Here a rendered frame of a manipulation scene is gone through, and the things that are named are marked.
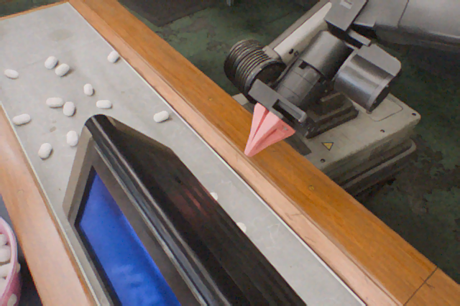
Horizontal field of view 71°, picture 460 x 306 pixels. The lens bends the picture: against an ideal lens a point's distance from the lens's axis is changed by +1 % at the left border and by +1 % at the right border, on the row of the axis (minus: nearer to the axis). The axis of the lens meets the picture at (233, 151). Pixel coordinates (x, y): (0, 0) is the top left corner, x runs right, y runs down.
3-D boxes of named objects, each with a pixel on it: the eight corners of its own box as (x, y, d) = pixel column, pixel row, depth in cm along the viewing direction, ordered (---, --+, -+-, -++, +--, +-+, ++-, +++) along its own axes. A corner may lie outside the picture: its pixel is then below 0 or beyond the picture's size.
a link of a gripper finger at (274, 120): (246, 160, 45) (289, 106, 43) (216, 132, 49) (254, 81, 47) (267, 168, 51) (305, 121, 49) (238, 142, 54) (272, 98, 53)
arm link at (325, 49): (326, 36, 49) (320, 18, 44) (365, 59, 46) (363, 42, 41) (297, 74, 50) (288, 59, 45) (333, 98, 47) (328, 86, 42)
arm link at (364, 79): (361, 3, 48) (350, -23, 40) (434, 41, 43) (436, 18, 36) (312, 74, 51) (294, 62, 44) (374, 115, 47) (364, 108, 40)
